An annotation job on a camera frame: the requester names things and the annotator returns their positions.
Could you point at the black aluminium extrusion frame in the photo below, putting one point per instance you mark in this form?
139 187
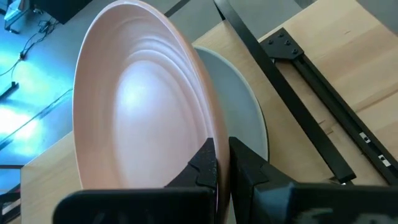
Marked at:
281 46

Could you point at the blue-grey plate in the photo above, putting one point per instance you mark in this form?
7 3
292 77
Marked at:
236 109

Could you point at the black equipment case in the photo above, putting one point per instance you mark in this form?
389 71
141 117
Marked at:
62 9

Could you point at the pink plate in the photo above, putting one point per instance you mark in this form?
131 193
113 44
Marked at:
149 109

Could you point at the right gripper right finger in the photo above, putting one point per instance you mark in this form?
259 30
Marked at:
248 186

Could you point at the wooden shelf with black legs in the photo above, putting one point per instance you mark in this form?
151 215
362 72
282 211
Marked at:
286 93

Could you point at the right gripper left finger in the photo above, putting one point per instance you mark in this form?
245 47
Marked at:
199 174

